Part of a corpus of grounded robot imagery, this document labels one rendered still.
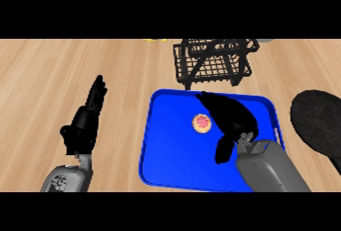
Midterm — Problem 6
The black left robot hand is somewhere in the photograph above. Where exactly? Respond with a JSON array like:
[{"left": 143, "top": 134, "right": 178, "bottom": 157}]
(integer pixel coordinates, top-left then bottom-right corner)
[{"left": 58, "top": 74, "right": 109, "bottom": 157}]

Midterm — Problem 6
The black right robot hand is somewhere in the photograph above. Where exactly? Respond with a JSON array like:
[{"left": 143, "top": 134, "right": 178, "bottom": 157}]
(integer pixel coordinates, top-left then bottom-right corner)
[{"left": 194, "top": 90, "right": 261, "bottom": 165}]

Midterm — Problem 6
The pink frosted cupcake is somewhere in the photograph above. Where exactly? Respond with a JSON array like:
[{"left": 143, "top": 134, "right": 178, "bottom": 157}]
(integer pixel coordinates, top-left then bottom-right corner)
[{"left": 190, "top": 113, "right": 212, "bottom": 134}]

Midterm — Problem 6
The blue plastic tray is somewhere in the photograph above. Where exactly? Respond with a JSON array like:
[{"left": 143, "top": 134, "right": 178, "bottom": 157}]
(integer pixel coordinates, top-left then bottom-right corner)
[{"left": 137, "top": 88, "right": 286, "bottom": 193}]

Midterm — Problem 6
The dark round pan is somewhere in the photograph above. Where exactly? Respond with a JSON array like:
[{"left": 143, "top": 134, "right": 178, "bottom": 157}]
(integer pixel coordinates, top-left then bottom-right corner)
[{"left": 289, "top": 89, "right": 341, "bottom": 176}]

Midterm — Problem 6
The black wire tiered basket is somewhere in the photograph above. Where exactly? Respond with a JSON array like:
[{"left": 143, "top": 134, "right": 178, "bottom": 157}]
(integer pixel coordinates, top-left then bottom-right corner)
[{"left": 171, "top": 38, "right": 261, "bottom": 90}]

